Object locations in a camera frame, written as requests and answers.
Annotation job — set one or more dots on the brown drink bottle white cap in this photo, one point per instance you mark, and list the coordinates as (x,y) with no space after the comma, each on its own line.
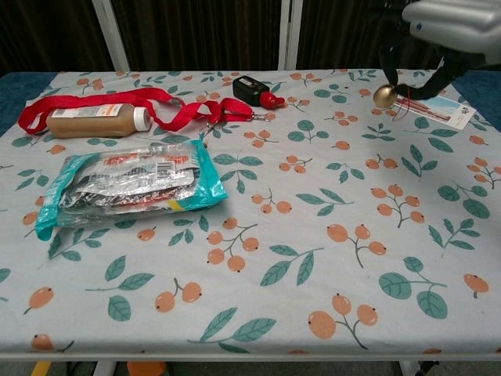
(94,122)

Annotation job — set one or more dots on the floral printed tablecloth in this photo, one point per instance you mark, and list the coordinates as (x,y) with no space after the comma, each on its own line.
(274,176)

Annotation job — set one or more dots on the orange object under table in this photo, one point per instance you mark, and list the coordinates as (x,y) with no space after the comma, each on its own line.
(146,369)

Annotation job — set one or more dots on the small black device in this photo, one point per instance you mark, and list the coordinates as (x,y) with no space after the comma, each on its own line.
(248,89)

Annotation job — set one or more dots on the teal silver snack package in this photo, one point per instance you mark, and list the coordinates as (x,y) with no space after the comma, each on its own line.
(129,184)

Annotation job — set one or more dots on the dark pleated curtain panel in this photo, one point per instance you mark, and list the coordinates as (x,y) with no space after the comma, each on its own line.
(195,35)
(340,35)
(47,35)

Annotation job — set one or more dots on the yellow floor tape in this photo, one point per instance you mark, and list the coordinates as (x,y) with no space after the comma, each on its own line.
(41,369)

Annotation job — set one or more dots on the grey partition post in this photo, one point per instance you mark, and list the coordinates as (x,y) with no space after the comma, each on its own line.
(113,35)
(290,35)

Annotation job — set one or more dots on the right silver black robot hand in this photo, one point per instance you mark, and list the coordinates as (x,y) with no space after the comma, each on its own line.
(450,19)

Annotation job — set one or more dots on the white table frame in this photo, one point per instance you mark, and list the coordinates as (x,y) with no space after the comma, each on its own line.
(250,357)

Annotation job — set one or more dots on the postcard with red building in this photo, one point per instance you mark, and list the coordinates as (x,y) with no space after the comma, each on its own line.
(450,111)

